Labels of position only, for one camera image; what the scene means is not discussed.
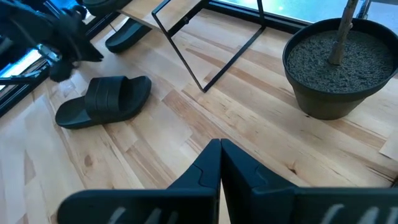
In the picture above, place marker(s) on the black plant pot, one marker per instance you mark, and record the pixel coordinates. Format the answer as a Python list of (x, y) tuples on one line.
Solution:
[(326, 102)]

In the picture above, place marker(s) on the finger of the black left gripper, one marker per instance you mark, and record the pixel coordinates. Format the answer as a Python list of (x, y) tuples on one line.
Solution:
[(88, 53)]

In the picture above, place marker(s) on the wooden shelf black metal legs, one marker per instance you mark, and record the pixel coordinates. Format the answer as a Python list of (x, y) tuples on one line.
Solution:
[(177, 12)]

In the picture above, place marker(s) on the black aluminium table frame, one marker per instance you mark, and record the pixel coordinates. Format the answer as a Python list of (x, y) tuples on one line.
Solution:
[(280, 21)]

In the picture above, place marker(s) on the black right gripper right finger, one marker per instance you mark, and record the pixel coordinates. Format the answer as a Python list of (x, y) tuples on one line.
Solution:
[(264, 205)]

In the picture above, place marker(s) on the green leafy small tree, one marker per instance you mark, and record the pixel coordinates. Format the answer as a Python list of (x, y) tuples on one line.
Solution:
[(342, 34)]

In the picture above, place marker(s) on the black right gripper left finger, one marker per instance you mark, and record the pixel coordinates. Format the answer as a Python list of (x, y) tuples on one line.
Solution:
[(186, 205)]

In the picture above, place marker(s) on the black slide sandal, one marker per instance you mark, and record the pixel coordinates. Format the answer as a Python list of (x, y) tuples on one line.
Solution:
[(105, 99), (127, 35)]

